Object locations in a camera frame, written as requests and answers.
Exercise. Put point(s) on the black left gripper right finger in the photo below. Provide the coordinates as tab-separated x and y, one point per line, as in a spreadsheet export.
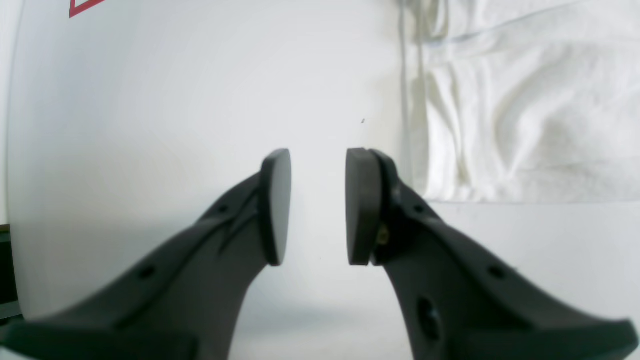
458	300

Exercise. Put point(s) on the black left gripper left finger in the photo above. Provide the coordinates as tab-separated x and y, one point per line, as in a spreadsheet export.
182	301

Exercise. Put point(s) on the white printed T-shirt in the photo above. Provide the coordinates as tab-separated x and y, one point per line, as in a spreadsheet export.
522	101

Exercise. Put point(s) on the red triangle sticker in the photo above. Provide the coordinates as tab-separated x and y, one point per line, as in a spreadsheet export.
79	6

